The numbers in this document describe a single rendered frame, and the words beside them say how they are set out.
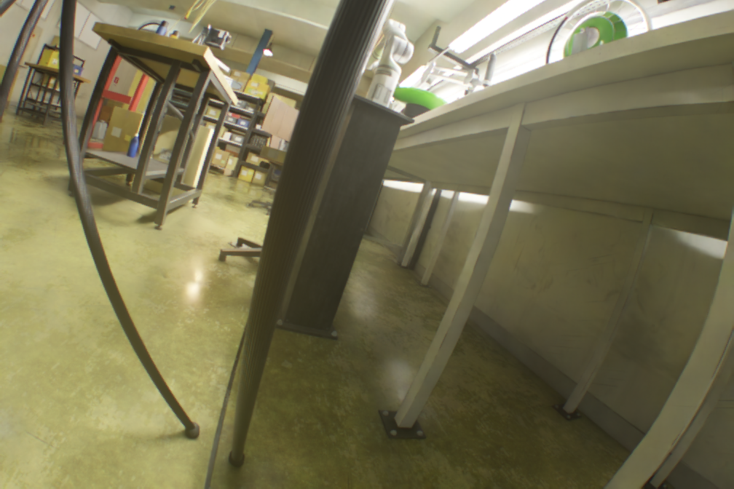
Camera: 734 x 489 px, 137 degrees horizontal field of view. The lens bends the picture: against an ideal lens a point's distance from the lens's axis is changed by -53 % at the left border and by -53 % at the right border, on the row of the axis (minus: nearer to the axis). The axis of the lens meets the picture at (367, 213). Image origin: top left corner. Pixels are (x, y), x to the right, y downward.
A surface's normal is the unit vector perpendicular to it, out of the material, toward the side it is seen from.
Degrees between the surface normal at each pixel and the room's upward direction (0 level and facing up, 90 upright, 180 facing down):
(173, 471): 0
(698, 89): 90
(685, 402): 90
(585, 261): 90
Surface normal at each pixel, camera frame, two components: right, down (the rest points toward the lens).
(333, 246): 0.29, 0.16
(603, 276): -0.92, -0.30
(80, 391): 0.33, -0.94
